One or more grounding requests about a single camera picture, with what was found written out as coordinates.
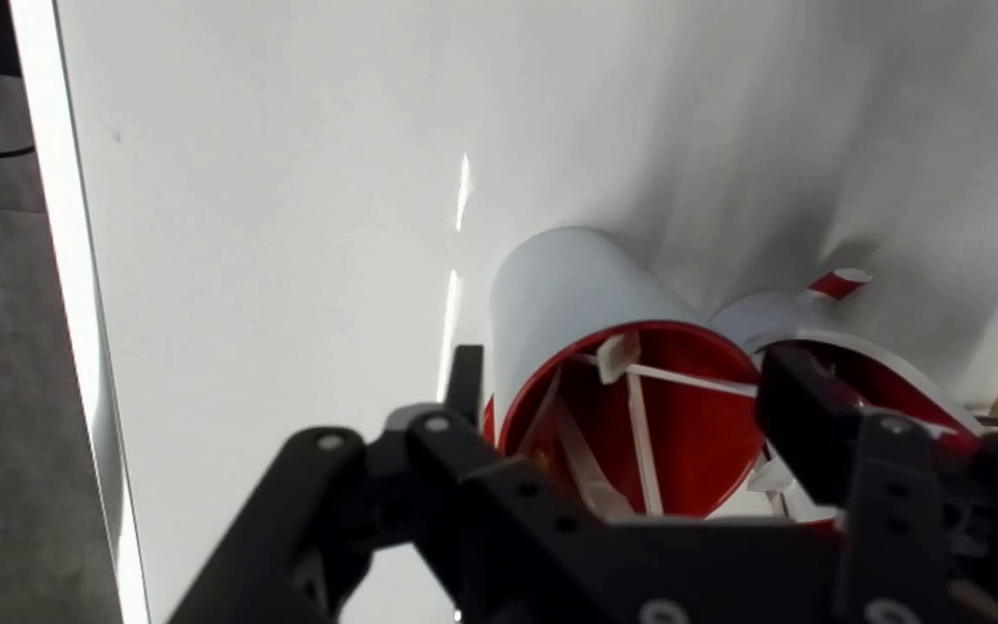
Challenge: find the plastic knife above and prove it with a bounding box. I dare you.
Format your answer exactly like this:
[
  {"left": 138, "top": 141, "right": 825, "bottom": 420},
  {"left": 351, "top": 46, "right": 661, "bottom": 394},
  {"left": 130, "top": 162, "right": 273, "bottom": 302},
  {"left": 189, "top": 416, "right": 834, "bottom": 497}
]
[
  {"left": 628, "top": 362, "right": 764, "bottom": 402},
  {"left": 594, "top": 333, "right": 674, "bottom": 521},
  {"left": 547, "top": 393, "right": 641, "bottom": 527}
]

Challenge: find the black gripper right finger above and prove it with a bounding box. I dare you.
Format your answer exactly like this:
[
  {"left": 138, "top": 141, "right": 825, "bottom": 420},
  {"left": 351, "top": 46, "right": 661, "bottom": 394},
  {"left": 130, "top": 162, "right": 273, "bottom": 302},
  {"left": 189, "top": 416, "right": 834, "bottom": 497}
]
[{"left": 755, "top": 342, "right": 998, "bottom": 624}]

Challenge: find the white mug red inside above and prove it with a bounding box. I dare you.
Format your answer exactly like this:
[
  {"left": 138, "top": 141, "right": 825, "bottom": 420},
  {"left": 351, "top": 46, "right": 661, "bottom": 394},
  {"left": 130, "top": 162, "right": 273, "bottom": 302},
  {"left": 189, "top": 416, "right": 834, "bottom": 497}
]
[{"left": 477, "top": 224, "right": 770, "bottom": 527}]

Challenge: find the white paper cup red inside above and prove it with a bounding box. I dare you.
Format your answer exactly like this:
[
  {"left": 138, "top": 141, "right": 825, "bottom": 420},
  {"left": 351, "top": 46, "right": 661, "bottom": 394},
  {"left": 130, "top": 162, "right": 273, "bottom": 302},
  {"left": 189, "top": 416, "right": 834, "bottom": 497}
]
[{"left": 711, "top": 289, "right": 988, "bottom": 532}]

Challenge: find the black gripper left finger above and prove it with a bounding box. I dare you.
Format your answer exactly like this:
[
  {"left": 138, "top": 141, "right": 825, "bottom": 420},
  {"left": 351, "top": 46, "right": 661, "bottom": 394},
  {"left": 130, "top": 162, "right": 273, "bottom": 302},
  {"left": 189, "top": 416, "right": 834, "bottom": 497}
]
[{"left": 165, "top": 342, "right": 619, "bottom": 624}]

